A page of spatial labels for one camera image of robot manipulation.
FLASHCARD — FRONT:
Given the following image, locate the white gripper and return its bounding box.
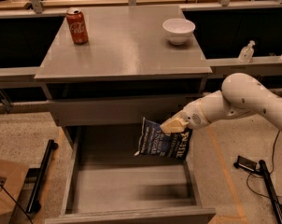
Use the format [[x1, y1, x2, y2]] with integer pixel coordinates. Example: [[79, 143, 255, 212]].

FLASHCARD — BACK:
[[161, 91, 253, 133]]

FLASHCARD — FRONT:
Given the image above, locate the blue Kettle chip bag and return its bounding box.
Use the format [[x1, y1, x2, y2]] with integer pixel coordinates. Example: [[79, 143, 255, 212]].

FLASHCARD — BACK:
[[134, 119, 192, 160]]

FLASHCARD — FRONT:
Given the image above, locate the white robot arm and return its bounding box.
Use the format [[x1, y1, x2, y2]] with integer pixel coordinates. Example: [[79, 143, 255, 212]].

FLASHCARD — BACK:
[[161, 73, 282, 134]]

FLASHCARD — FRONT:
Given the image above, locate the grey drawer cabinet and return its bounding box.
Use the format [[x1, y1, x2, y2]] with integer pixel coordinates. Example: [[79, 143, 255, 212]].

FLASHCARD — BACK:
[[35, 6, 212, 142]]

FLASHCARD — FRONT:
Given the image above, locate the open grey middle drawer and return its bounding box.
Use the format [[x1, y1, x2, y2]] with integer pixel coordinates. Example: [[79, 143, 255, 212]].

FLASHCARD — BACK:
[[45, 124, 216, 224]]

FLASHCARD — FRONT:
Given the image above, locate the closed grey top drawer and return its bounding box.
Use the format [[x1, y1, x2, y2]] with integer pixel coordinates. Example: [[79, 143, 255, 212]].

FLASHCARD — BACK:
[[49, 94, 195, 126]]

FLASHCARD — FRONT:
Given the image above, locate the black stand leg right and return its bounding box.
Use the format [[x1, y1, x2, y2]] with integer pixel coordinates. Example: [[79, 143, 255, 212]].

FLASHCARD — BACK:
[[233, 156, 282, 224]]

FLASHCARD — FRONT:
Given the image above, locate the black stand leg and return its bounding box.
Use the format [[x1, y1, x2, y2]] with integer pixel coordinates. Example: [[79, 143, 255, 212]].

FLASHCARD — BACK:
[[233, 156, 282, 224], [26, 139, 58, 214]]

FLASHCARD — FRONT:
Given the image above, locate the white ceramic bowl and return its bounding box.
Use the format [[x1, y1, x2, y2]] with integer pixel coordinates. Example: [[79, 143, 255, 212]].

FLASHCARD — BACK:
[[162, 18, 195, 45]]

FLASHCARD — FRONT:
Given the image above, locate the clear sanitizer pump bottle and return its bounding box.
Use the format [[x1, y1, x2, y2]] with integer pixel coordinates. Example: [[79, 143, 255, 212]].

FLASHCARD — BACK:
[[238, 40, 256, 63]]

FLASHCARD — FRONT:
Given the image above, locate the red Coca-Cola can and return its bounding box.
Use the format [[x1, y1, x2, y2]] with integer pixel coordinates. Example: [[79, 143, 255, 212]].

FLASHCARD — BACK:
[[66, 7, 89, 44]]

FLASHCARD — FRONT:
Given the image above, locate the black stand leg left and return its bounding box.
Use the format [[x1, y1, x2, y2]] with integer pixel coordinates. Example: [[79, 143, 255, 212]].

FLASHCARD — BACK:
[[26, 139, 58, 214]]

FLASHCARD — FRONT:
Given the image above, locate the brown cardboard box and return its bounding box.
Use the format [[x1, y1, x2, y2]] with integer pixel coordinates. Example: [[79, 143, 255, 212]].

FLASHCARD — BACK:
[[0, 159, 29, 224]]

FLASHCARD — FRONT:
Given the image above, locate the black cable on floor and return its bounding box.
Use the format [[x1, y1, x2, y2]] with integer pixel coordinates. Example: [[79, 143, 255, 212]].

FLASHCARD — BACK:
[[246, 130, 282, 201]]

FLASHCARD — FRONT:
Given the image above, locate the grey metal rail shelf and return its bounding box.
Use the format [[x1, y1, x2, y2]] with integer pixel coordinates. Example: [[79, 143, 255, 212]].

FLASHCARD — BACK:
[[0, 6, 282, 86]]

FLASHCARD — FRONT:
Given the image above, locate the black cable on box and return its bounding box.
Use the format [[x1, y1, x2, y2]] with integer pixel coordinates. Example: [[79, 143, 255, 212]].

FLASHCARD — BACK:
[[0, 175, 35, 224]]

